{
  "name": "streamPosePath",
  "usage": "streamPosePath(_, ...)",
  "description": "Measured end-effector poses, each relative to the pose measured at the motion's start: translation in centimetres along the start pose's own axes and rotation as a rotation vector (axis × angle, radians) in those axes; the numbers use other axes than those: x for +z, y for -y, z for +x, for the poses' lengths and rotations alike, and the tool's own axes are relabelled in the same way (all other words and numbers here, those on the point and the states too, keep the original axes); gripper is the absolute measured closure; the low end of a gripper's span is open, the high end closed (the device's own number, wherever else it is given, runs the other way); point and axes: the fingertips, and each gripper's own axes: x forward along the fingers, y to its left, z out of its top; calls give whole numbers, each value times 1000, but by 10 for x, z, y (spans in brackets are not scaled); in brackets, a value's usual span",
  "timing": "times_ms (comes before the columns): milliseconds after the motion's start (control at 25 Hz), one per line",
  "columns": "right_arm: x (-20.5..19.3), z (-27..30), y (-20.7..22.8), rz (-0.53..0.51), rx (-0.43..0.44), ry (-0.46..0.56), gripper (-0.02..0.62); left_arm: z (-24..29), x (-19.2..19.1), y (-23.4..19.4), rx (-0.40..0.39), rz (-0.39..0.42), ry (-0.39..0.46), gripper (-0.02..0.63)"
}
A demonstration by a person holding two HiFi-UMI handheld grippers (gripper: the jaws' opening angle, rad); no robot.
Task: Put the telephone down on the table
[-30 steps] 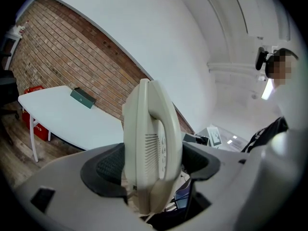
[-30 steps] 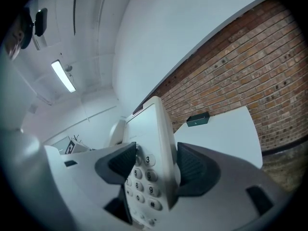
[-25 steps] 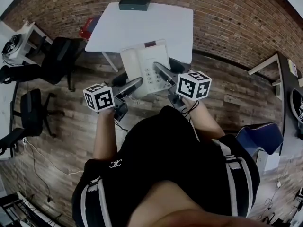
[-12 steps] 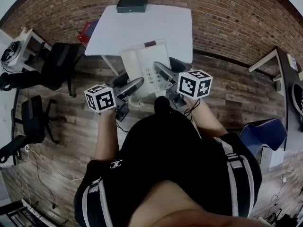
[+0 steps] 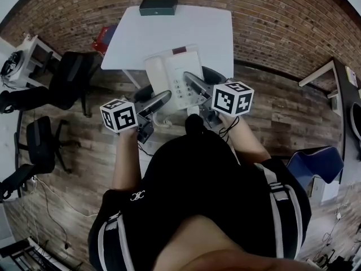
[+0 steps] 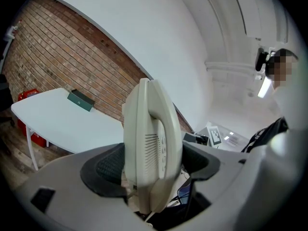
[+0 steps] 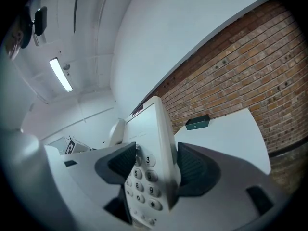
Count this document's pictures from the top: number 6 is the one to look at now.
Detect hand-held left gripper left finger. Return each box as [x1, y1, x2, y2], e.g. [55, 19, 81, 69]
[14, 142, 154, 231]

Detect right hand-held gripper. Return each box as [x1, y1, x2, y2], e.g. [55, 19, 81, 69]
[182, 126, 222, 149]

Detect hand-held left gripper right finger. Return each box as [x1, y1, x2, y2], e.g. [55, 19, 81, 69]
[163, 128, 308, 231]

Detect white table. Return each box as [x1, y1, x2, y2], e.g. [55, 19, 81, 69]
[11, 87, 125, 171]

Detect blue screen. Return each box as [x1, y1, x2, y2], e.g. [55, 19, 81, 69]
[177, 186, 191, 205]

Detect ceiling tube lamp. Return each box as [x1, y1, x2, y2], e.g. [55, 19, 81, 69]
[257, 77, 274, 99]

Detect green box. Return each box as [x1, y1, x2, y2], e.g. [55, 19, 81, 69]
[67, 89, 96, 112]

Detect person's white shirt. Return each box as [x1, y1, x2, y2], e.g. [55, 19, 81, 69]
[273, 84, 308, 131]

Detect red cabinet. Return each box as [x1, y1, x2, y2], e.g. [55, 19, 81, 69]
[17, 88, 47, 148]

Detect person's head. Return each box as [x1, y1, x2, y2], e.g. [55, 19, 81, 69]
[266, 48, 299, 89]

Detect black head camera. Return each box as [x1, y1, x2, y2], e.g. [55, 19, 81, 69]
[255, 46, 276, 72]

